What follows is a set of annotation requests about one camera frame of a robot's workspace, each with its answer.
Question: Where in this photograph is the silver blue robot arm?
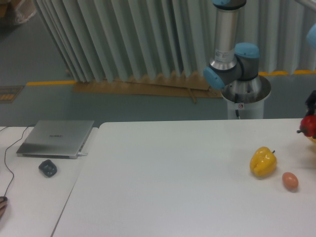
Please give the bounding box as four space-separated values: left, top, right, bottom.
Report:
203 0 316 119

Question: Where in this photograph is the black mouse cable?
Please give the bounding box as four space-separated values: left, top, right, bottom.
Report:
0 124 37 198

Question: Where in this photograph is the pale green folding curtain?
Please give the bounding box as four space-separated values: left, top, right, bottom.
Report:
34 0 316 82

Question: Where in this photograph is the red bell pepper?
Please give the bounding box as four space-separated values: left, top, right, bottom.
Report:
297 115 316 138

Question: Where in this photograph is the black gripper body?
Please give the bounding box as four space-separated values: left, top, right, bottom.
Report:
305 90 316 116

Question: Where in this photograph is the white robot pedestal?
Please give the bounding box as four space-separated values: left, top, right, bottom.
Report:
222 94 270 119

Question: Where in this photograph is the silver closed laptop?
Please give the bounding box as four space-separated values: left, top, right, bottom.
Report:
16 120 94 158

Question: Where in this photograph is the yellow bell pepper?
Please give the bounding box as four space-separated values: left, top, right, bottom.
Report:
249 147 277 177

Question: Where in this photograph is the brown cardboard sheet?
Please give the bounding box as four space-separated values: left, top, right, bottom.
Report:
73 71 222 103

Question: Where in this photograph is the person's hand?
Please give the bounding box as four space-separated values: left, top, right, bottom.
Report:
0 197 8 218

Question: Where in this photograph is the black small tray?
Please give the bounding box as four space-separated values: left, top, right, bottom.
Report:
39 159 58 178

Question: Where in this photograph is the brown egg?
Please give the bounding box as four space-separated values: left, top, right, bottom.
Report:
282 172 299 191

